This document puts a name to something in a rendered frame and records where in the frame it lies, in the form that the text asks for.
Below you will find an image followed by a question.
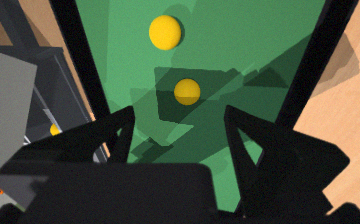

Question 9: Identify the yellow ball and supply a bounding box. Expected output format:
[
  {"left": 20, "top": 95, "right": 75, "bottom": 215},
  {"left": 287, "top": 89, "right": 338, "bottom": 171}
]
[
  {"left": 149, "top": 15, "right": 181, "bottom": 50},
  {"left": 174, "top": 79, "right": 200, "bottom": 105},
  {"left": 51, "top": 124, "right": 60, "bottom": 135}
]

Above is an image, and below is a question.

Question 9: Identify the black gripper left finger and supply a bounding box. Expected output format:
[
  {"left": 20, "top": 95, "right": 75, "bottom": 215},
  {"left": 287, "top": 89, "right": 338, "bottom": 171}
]
[{"left": 9, "top": 105, "right": 135, "bottom": 163}]

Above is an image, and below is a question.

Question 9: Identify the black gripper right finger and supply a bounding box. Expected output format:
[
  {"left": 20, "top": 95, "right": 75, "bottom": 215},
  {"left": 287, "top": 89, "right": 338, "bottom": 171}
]
[{"left": 224, "top": 105, "right": 351, "bottom": 217}]

